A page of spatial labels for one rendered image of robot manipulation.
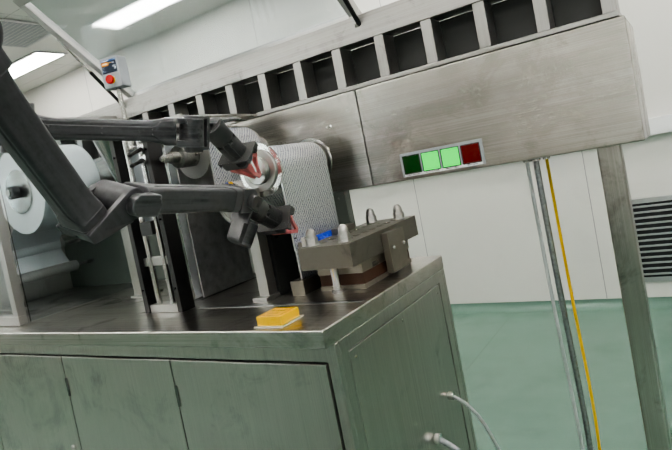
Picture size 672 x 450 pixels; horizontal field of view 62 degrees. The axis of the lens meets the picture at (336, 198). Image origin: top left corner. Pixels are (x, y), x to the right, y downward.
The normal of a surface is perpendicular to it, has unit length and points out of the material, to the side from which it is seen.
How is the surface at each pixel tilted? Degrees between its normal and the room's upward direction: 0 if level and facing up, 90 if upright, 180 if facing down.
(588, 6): 90
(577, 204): 90
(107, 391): 90
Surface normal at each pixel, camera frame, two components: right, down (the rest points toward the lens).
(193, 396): -0.52, 0.14
